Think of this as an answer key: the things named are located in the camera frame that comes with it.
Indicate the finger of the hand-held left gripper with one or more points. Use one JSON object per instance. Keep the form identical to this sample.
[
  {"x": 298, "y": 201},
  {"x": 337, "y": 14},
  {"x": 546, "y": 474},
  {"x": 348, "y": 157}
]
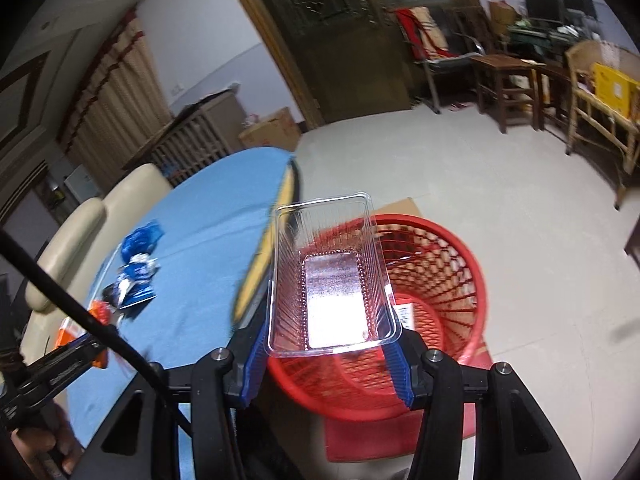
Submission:
[{"x": 65, "y": 365}]

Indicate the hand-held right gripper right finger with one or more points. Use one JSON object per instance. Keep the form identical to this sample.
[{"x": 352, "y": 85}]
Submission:
[{"x": 400, "y": 375}]

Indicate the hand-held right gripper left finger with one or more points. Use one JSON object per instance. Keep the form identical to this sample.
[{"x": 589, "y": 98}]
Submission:
[{"x": 252, "y": 365}]

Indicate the orange white small box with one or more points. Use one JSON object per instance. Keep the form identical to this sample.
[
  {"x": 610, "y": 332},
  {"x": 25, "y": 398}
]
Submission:
[{"x": 70, "y": 332}]

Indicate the black plastic wrapper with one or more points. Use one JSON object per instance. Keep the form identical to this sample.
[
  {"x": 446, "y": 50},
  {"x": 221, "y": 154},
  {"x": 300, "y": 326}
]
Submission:
[{"x": 110, "y": 294}]

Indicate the clear plastic tray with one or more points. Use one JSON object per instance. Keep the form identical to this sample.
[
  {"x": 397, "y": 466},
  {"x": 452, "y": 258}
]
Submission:
[{"x": 330, "y": 300}]

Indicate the red plastic mesh basket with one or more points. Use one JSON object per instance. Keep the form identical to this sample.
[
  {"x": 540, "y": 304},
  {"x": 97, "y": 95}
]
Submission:
[{"x": 440, "y": 280}]

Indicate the blue white snack packet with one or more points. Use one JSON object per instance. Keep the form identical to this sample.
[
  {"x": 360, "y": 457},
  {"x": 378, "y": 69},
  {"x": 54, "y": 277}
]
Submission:
[{"x": 135, "y": 280}]

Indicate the blue plastic bag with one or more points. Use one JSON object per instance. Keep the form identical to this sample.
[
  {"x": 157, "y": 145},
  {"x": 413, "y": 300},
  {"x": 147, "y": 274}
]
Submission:
[{"x": 142, "y": 240}]

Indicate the person's left hand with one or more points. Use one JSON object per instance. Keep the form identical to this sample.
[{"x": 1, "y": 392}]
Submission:
[{"x": 45, "y": 460}]

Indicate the white paper box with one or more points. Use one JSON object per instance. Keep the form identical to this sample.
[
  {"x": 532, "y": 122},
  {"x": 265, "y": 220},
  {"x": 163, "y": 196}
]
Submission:
[{"x": 404, "y": 316}]

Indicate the round wooden table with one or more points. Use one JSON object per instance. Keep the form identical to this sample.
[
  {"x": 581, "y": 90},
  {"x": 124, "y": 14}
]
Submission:
[{"x": 260, "y": 270}]

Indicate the blue tablecloth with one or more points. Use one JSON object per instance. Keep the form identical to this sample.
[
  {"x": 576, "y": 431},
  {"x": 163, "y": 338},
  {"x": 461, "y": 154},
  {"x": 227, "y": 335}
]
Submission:
[{"x": 200, "y": 260}]

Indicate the flat brown cardboard sheet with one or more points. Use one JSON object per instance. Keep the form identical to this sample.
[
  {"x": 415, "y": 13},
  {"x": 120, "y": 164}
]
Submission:
[{"x": 400, "y": 208}]

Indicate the white cabinet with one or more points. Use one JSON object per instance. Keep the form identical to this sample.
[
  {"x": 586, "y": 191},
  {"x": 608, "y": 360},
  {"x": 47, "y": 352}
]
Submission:
[{"x": 82, "y": 185}]

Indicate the cream leather sofa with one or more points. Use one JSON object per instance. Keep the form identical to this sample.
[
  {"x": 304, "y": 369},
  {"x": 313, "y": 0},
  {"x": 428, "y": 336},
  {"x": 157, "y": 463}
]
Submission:
[{"x": 130, "y": 190}]

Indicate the brown cardboard box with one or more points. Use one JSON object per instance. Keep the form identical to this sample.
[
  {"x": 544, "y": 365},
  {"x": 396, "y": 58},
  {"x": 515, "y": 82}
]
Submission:
[{"x": 270, "y": 132}]

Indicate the wooden slatted crib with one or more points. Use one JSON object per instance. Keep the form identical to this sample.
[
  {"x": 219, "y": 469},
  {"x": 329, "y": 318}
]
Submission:
[{"x": 200, "y": 135}]

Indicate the pink slipper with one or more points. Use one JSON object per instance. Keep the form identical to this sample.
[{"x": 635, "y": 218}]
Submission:
[{"x": 458, "y": 106}]

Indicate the beige curtain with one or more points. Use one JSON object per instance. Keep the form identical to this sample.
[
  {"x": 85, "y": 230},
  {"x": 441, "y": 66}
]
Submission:
[{"x": 120, "y": 95}]

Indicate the dark wooden double door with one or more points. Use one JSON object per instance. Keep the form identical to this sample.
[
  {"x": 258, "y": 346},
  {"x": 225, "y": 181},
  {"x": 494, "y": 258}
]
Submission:
[{"x": 340, "y": 60}]

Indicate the dark wooden stool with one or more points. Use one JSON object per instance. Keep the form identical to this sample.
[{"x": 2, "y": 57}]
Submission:
[{"x": 500, "y": 62}]

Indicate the light wicker chair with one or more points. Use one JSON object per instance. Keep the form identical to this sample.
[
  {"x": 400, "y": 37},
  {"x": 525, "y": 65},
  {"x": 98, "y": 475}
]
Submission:
[{"x": 582, "y": 90}]

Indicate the red beige blanket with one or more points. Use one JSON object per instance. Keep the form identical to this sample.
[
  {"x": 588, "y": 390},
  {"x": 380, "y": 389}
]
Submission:
[{"x": 420, "y": 35}]

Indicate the yellow box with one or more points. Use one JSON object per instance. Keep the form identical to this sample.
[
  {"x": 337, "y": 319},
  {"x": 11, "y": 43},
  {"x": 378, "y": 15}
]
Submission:
[{"x": 612, "y": 87}]

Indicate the cluttered black shelf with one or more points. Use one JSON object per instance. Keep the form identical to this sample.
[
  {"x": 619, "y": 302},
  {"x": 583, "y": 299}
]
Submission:
[{"x": 545, "y": 5}]

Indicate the metal frame chair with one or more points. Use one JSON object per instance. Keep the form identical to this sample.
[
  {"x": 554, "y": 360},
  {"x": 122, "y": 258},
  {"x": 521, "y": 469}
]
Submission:
[{"x": 450, "y": 67}]

